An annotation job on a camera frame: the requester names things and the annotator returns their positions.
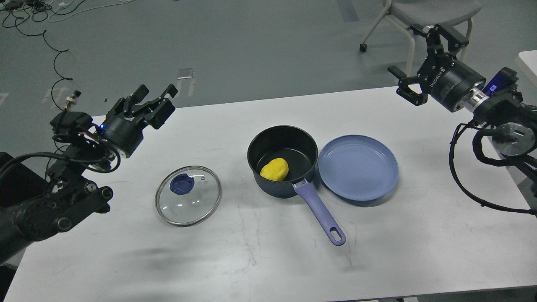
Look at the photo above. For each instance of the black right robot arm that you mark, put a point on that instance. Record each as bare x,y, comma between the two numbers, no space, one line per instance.
505,126

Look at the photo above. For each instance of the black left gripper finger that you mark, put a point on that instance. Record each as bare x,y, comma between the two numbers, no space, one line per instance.
155,113
130,107

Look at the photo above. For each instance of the yellow potato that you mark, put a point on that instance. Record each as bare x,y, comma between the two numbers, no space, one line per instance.
276,170

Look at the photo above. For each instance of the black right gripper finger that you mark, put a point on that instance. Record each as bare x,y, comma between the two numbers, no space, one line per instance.
442,40
403,86

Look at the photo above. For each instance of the black box at left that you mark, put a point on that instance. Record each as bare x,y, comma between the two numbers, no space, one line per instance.
20,187

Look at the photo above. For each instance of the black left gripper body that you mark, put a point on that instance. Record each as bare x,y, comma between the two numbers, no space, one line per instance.
124,134

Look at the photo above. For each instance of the white side table corner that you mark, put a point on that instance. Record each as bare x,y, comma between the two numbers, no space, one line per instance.
527,61

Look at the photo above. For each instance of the blue plate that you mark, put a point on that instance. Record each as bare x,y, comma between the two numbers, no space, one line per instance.
358,168

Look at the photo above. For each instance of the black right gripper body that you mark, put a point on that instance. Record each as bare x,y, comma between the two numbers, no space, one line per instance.
448,81

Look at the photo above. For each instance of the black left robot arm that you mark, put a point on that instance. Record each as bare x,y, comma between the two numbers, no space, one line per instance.
68,197

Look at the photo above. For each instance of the dark blue saucepan purple handle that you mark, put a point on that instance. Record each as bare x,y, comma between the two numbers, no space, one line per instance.
299,149

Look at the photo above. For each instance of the glass pot lid blue knob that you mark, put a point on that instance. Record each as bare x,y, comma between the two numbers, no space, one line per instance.
188,196

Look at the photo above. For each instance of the grey office chair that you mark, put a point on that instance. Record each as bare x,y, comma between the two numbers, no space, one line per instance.
401,14

